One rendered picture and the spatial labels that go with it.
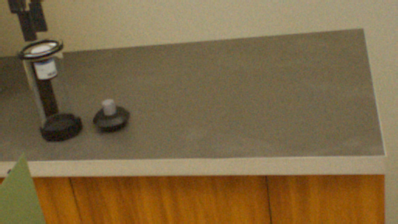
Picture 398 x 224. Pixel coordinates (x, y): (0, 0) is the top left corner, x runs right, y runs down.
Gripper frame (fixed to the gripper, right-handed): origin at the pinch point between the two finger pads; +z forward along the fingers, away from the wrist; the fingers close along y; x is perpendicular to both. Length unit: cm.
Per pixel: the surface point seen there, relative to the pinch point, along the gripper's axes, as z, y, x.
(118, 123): 25.8, 0.9, 15.4
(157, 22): 22, -60, 10
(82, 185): 36.7, 10.5, 7.0
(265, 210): 43, 10, 48
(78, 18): 18, -59, -16
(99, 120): 24.8, 0.8, 10.6
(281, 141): 28, 7, 53
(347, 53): 28, -39, 67
